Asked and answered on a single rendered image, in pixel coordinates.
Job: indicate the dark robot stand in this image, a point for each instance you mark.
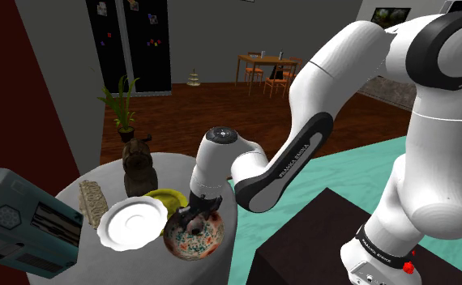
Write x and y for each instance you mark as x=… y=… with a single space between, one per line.
x=310 y=244

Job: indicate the small white tiered stand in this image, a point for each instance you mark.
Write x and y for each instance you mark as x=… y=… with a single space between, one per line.
x=193 y=79

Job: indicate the orange wooden chair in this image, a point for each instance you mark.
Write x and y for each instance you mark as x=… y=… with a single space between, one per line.
x=294 y=67
x=276 y=81
x=253 y=71

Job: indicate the yellow-green plate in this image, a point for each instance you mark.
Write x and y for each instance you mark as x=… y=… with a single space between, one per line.
x=171 y=197

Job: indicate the teal rug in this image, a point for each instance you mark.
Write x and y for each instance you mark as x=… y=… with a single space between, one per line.
x=357 y=169

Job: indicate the green potted plant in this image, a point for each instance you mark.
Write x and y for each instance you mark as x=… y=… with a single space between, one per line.
x=122 y=114

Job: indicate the beige textured flat block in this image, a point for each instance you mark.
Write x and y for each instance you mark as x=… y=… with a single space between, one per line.
x=92 y=203

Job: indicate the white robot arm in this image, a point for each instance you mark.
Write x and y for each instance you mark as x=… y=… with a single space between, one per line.
x=436 y=165

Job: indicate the teal toaster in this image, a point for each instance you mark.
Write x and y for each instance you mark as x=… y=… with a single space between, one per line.
x=21 y=225

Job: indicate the wooden dining table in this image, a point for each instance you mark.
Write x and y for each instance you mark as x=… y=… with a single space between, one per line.
x=268 y=60

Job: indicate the round grey table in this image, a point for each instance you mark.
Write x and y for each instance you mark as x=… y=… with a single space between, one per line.
x=167 y=169

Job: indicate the framed wall picture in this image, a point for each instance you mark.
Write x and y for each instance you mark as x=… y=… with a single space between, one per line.
x=391 y=16

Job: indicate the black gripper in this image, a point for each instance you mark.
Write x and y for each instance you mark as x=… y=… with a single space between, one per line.
x=205 y=203

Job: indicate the white scalloped plate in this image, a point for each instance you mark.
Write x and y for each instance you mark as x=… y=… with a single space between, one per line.
x=132 y=223

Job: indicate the black refrigerator with magnets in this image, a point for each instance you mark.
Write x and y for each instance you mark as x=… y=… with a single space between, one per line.
x=148 y=47

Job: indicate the speckled red and teal bowl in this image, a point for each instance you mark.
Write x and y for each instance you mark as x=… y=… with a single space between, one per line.
x=199 y=244

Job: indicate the brown coffee grinder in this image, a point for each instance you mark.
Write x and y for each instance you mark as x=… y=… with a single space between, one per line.
x=138 y=169

